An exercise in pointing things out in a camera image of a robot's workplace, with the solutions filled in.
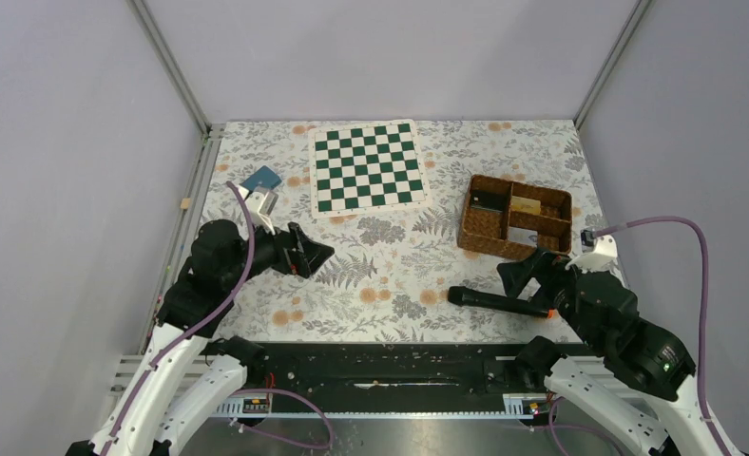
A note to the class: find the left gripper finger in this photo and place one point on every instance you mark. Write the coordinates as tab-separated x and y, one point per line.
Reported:
311	258
299	240

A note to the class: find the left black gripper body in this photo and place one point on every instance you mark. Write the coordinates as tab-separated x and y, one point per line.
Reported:
270	250

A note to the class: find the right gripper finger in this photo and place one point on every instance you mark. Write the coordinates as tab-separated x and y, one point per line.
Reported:
543	295
515	276

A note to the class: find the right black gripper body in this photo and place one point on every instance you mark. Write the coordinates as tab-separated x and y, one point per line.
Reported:
551	266

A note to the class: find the blue card holder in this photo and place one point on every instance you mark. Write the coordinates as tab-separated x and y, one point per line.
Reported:
264	177

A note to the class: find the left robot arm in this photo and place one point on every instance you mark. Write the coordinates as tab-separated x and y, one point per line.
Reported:
185	374

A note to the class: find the white card in basket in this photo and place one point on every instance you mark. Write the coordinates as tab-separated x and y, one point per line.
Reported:
522	236

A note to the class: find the gold card in basket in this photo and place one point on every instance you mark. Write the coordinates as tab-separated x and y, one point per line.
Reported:
525	205

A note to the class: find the black card in basket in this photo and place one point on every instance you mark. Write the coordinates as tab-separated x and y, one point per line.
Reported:
487	201

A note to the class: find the brown wicker basket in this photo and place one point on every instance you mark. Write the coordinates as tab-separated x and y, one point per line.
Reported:
486	232

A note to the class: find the green white chessboard mat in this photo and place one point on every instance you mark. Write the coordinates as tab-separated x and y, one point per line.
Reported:
366	168

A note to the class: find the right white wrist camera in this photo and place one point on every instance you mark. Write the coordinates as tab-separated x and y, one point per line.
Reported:
598	252

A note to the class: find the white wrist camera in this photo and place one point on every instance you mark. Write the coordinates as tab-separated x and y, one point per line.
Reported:
260	204
598	252

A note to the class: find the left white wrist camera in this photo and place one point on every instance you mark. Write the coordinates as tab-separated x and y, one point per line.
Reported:
260	204

